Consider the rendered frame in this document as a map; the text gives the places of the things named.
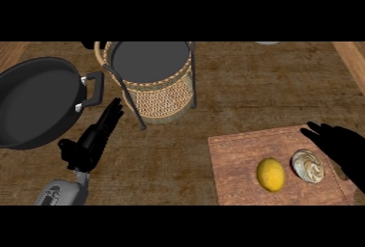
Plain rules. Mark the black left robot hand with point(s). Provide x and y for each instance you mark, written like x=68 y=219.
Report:
x=91 y=143

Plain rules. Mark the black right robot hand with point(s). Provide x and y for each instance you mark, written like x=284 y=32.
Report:
x=345 y=148

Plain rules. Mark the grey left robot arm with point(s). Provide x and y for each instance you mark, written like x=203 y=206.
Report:
x=61 y=191

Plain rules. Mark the brown wooden cutting board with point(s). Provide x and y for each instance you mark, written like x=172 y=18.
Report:
x=280 y=167

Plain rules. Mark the wicker tiered basket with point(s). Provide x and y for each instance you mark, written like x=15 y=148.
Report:
x=153 y=78

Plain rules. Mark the yellow lemon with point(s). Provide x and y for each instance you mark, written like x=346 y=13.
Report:
x=271 y=174

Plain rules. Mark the pale wooden edge strip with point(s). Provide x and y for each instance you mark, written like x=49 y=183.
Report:
x=352 y=59

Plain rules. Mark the pale round object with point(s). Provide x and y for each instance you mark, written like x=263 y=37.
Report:
x=268 y=42

